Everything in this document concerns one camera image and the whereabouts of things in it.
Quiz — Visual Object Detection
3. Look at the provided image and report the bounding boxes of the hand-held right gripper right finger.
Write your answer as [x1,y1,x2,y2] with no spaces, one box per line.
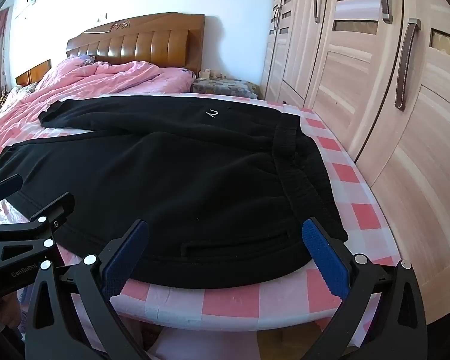
[302,217,432,360]

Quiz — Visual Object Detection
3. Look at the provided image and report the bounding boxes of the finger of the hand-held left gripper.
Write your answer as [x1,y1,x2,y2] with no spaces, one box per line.
[29,192,76,239]
[0,173,24,206]

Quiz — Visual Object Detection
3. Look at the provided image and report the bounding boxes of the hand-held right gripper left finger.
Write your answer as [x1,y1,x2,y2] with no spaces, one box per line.
[24,218,152,360]

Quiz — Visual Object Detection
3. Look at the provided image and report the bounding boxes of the black pants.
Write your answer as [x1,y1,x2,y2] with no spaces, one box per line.
[0,95,349,289]

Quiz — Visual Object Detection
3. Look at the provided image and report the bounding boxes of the pink checkered bed sheet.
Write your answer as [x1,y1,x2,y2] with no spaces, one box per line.
[0,92,400,353]

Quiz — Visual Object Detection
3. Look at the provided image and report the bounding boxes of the dark floral pillow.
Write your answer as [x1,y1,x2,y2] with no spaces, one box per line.
[0,84,36,111]

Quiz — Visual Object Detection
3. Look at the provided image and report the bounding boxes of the small wooden headboard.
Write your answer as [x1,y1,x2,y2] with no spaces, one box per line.
[15,59,52,86]

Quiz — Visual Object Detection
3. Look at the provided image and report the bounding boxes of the pink quilt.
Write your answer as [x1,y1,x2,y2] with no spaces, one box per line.
[0,58,194,147]

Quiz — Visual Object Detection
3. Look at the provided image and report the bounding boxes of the light wooden wardrobe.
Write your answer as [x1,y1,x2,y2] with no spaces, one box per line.
[262,0,450,327]

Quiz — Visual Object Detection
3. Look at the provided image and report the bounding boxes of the white air conditioner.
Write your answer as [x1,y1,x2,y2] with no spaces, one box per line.
[13,0,42,19]

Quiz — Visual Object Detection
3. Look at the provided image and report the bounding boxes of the wooden bed headboard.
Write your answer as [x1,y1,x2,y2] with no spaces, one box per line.
[66,14,206,74]

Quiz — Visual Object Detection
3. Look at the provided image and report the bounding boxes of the floral cloth covered nightstand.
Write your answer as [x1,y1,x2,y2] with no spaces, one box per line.
[190,77,261,100]

